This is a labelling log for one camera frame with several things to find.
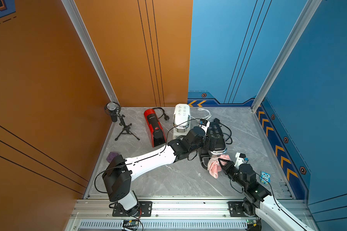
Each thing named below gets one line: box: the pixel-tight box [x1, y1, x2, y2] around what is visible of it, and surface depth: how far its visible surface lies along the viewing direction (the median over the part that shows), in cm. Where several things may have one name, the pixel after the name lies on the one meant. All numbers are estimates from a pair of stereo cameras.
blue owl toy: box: [259, 170, 272, 185], surface depth 84 cm
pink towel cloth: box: [207, 154, 231, 179], surface depth 81 cm
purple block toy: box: [106, 152, 120, 164], surface depth 91 cm
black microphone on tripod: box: [104, 101, 140, 142], surface depth 91 cm
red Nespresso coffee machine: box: [143, 108, 167, 148], surface depth 88 cm
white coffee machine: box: [173, 103, 191, 141], surface depth 87 cm
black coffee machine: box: [198, 118, 228, 170], surface depth 74 cm
